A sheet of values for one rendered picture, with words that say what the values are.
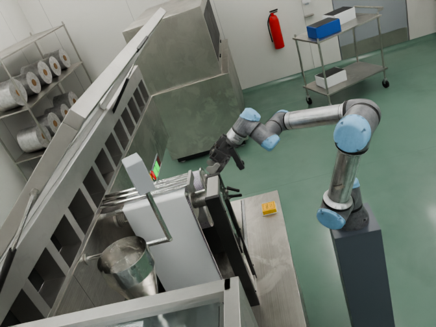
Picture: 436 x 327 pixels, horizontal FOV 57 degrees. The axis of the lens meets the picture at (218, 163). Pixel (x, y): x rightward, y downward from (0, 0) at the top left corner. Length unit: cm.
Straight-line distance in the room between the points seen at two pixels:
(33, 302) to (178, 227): 58
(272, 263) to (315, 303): 104
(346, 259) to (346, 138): 71
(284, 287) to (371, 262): 48
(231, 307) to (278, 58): 569
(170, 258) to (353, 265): 85
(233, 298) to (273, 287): 96
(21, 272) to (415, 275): 236
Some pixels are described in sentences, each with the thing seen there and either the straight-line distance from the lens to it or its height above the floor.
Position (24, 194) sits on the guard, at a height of 186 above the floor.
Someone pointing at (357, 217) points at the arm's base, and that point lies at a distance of 185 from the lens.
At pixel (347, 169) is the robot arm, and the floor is 131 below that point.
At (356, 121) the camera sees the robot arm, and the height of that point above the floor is 151.
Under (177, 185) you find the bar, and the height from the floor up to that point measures 144.
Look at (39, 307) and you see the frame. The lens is 119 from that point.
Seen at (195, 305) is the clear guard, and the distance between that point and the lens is 80.
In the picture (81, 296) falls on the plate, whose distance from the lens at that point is 135.
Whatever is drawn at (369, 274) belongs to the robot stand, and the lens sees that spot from 204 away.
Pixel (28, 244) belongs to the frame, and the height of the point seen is 163.
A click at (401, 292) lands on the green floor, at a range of 281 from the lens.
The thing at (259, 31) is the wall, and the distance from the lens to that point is 616.
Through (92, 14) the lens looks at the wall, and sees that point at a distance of 638.
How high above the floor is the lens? 215
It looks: 28 degrees down
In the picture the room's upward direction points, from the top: 20 degrees counter-clockwise
